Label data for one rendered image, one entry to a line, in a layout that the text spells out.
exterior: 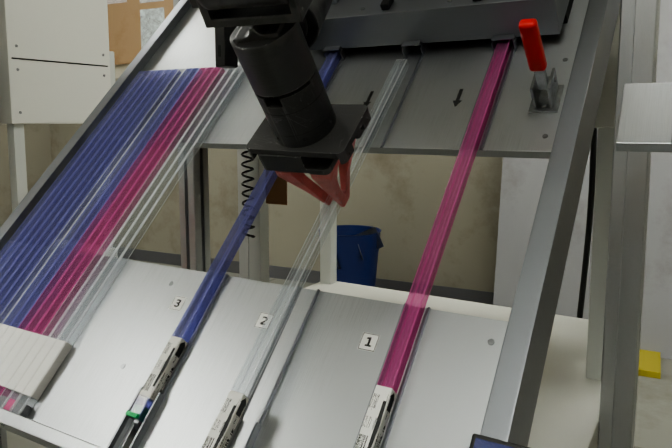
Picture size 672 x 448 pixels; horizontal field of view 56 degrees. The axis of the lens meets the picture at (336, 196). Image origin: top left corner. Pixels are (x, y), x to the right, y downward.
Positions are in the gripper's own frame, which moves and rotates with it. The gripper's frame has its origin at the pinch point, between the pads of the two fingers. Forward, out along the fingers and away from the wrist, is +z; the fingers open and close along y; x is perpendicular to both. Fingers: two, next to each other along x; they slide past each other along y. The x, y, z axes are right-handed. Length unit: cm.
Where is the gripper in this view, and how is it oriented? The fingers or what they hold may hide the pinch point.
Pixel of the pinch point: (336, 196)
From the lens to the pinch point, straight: 63.3
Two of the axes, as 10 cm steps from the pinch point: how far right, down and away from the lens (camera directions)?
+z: 3.0, 6.9, 6.6
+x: -3.8, 7.2, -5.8
